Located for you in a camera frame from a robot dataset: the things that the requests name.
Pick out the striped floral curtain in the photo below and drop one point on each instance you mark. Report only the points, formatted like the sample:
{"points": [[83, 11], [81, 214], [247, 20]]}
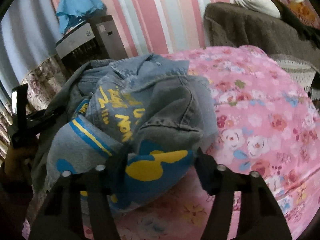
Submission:
{"points": [[29, 32]]}

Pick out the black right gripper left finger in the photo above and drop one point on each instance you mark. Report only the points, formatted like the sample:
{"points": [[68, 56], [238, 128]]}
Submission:
{"points": [[61, 215]]}

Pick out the blue denim jacket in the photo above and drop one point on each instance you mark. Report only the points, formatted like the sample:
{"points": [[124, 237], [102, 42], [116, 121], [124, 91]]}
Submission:
{"points": [[147, 107]]}

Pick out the white patterned bed skirt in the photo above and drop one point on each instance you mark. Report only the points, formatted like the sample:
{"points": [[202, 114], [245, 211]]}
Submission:
{"points": [[301, 71]]}

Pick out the dark brown garment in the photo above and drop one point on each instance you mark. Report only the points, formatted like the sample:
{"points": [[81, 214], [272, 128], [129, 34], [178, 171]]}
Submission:
{"points": [[287, 16]]}

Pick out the pink floral bed sheet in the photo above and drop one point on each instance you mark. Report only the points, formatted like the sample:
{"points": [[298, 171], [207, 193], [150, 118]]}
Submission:
{"points": [[265, 122]]}

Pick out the white folded garment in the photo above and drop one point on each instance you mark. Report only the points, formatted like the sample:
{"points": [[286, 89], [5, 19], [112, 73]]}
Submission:
{"points": [[263, 6]]}

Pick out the brown blanket covered furniture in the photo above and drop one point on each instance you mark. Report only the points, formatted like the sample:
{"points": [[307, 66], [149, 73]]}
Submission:
{"points": [[234, 26]]}

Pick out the blue cloth cover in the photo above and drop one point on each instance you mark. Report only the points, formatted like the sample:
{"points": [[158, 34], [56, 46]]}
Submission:
{"points": [[72, 12]]}

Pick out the grey water dispenser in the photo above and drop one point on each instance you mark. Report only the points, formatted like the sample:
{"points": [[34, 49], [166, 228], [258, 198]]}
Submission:
{"points": [[93, 39]]}

